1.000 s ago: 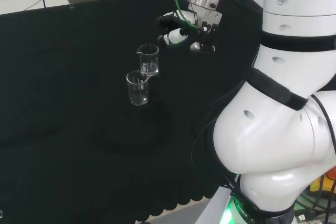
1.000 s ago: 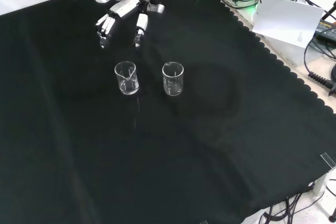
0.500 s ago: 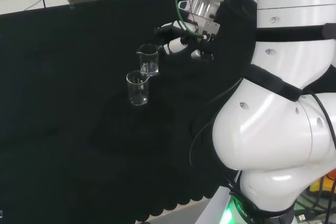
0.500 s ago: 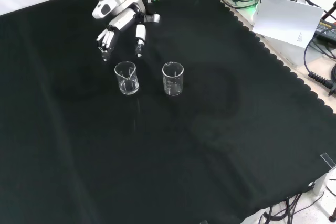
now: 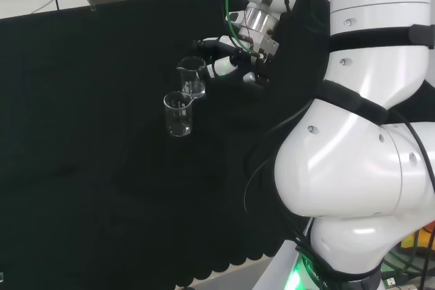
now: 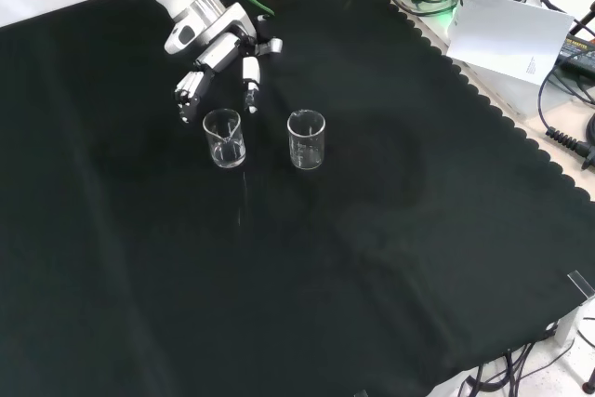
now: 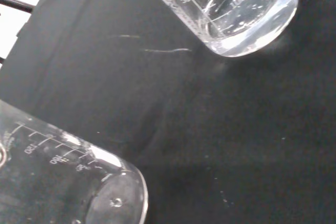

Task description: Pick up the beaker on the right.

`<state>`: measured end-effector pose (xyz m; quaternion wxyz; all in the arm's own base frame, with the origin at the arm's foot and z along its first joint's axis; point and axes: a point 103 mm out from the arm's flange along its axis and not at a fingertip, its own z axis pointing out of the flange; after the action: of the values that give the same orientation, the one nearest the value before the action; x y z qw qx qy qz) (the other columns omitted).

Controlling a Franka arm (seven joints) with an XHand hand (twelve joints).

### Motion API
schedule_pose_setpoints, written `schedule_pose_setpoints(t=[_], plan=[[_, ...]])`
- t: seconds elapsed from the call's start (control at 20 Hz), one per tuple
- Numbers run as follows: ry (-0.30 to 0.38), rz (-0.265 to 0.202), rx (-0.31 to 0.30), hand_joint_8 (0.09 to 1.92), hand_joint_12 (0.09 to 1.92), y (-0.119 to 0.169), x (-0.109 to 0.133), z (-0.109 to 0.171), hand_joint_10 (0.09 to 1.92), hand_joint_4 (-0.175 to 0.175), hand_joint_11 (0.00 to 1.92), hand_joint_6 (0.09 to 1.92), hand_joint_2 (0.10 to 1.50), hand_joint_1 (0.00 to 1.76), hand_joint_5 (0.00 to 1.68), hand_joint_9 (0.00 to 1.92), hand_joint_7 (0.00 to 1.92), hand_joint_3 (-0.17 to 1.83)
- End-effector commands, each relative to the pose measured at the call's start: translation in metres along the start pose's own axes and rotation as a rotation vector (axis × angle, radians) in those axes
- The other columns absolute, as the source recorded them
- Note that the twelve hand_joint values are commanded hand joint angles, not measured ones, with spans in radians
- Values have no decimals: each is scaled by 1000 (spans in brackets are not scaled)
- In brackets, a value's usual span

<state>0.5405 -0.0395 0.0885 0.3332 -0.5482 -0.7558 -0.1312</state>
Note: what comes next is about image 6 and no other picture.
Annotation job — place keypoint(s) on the clear glass beaker with spout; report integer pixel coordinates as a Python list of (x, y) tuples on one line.
[(228, 157)]

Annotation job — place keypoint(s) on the white box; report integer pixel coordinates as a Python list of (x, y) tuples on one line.
[(520, 95)]

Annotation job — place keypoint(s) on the clear tape piece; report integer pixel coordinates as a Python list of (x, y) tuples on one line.
[(361, 393), (581, 284)]

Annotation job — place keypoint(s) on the black power adapter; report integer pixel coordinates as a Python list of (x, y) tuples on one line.
[(578, 50)]

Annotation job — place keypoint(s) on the white bench bracket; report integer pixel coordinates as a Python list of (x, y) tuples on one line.
[(564, 329)]

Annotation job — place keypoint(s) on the black cloth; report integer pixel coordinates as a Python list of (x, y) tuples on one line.
[(139, 253)]

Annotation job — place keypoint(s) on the black tripod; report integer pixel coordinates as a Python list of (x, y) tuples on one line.
[(585, 21)]

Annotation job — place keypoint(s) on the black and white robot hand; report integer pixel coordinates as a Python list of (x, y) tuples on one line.
[(220, 50)]

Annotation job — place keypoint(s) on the pale board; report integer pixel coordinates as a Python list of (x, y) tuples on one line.
[(502, 34)]

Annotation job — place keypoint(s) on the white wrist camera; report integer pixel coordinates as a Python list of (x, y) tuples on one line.
[(179, 39)]

